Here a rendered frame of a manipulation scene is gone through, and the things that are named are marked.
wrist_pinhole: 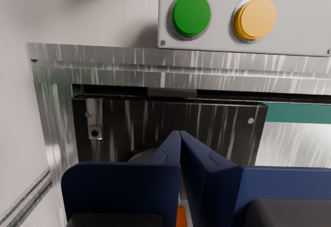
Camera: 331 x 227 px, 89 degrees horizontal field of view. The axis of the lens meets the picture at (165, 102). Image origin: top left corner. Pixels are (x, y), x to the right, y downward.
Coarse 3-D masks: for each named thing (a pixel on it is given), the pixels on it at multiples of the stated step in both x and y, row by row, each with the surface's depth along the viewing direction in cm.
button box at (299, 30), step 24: (168, 0) 18; (216, 0) 18; (240, 0) 18; (288, 0) 18; (312, 0) 18; (168, 24) 19; (216, 24) 19; (288, 24) 19; (312, 24) 19; (168, 48) 19; (192, 48) 19; (216, 48) 19; (240, 48) 19; (264, 48) 20; (288, 48) 20; (312, 48) 20
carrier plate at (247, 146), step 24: (96, 96) 21; (120, 96) 22; (96, 120) 21; (120, 120) 21; (144, 120) 21; (168, 120) 21; (192, 120) 21; (216, 120) 21; (240, 120) 21; (264, 120) 21; (96, 144) 22; (120, 144) 22; (216, 144) 22; (240, 144) 22
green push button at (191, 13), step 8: (184, 0) 17; (192, 0) 17; (200, 0) 17; (176, 8) 17; (184, 8) 17; (192, 8) 17; (200, 8) 17; (208, 8) 17; (176, 16) 17; (184, 16) 17; (192, 16) 17; (200, 16) 17; (208, 16) 17; (176, 24) 18; (184, 24) 18; (192, 24) 18; (200, 24) 18; (184, 32) 18; (192, 32) 18
